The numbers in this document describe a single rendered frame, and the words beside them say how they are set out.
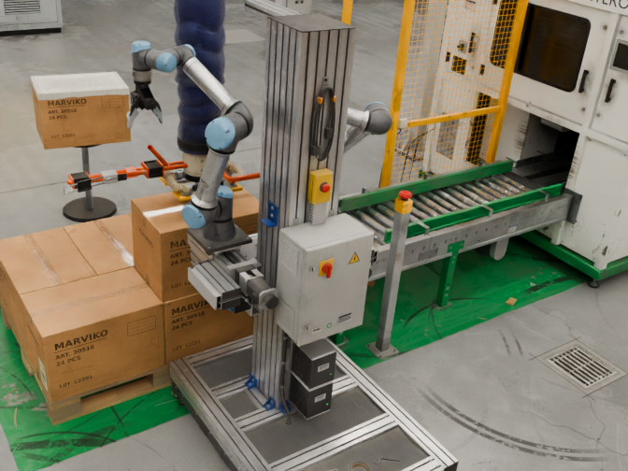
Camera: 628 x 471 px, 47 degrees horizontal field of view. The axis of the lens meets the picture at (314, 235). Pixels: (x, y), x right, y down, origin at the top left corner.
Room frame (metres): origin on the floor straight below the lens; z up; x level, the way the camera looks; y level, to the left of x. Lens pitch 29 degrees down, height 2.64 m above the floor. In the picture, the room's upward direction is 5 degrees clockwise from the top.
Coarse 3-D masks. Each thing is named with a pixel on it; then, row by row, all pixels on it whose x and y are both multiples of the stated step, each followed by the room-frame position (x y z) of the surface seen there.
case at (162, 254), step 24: (240, 192) 3.51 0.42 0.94; (144, 216) 3.15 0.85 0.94; (168, 216) 3.16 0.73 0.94; (240, 216) 3.23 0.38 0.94; (144, 240) 3.16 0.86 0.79; (168, 240) 3.01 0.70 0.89; (144, 264) 3.18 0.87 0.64; (168, 264) 3.01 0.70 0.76; (192, 264) 3.08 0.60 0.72; (168, 288) 3.01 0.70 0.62; (192, 288) 3.08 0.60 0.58
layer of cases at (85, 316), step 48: (0, 240) 3.45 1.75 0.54; (48, 240) 3.50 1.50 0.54; (96, 240) 3.54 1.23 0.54; (0, 288) 3.37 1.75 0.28; (48, 288) 3.03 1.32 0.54; (96, 288) 3.06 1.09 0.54; (144, 288) 3.10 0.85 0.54; (48, 336) 2.65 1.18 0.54; (96, 336) 2.78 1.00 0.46; (144, 336) 2.92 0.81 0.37; (192, 336) 3.07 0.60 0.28; (240, 336) 3.25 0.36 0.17; (48, 384) 2.63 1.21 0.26; (96, 384) 2.77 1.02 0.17
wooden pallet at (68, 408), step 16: (0, 304) 3.43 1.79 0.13; (16, 336) 3.15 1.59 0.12; (32, 368) 2.89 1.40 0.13; (160, 368) 2.96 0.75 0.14; (112, 384) 2.81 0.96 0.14; (128, 384) 2.95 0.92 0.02; (144, 384) 2.96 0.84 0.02; (160, 384) 2.96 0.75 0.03; (48, 400) 2.66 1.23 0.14; (64, 400) 2.67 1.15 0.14; (80, 400) 2.80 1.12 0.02; (96, 400) 2.81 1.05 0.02; (112, 400) 2.82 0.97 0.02; (64, 416) 2.66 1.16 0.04; (80, 416) 2.71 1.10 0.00
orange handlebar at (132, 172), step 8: (128, 168) 3.14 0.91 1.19; (136, 168) 3.17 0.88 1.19; (168, 168) 3.21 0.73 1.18; (176, 168) 3.23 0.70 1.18; (96, 176) 3.05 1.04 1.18; (128, 176) 3.10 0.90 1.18; (136, 176) 3.12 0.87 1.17; (224, 176) 3.17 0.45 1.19; (240, 176) 3.17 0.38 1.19; (248, 176) 3.18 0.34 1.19; (256, 176) 3.21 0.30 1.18
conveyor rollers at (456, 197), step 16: (496, 176) 5.02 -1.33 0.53; (432, 192) 4.66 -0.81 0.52; (448, 192) 4.66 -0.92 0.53; (464, 192) 4.66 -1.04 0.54; (480, 192) 4.67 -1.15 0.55; (496, 192) 4.69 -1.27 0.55; (512, 192) 4.76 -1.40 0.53; (368, 208) 4.25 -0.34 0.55; (384, 208) 4.26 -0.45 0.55; (416, 208) 4.31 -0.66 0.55; (432, 208) 4.39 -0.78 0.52; (448, 208) 4.40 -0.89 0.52; (512, 208) 4.43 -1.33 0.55; (368, 224) 4.08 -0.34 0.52; (384, 224) 4.09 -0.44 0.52
